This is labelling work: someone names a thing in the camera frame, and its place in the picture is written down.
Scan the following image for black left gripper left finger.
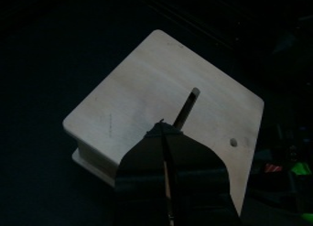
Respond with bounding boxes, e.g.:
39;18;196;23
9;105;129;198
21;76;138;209
113;121;171;226

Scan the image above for bright green object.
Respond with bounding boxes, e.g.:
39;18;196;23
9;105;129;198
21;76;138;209
290;161;313;177

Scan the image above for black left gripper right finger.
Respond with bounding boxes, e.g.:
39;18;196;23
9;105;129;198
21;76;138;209
163;122;242;226

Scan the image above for small red object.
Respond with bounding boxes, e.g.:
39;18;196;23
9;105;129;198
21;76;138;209
263;163;283;174

